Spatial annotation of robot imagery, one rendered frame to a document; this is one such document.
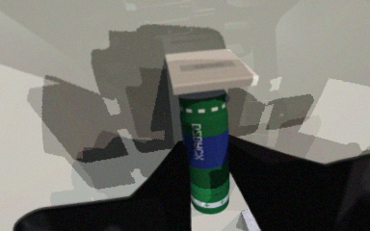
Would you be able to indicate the green and blue battery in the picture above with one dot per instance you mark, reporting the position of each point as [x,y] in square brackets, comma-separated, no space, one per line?
[204,127]

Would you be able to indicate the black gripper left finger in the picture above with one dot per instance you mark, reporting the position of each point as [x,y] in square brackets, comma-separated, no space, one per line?
[161,203]

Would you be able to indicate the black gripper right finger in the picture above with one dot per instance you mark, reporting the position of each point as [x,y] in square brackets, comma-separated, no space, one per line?
[287,193]

